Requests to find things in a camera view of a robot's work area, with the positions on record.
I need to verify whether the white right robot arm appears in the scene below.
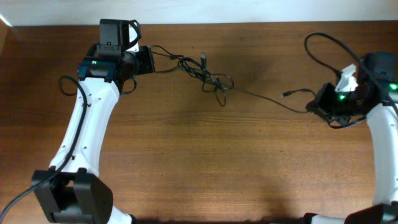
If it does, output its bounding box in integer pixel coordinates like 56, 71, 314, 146
303, 52, 397, 223

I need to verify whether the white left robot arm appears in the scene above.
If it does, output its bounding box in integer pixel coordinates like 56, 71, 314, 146
32, 19, 155, 223

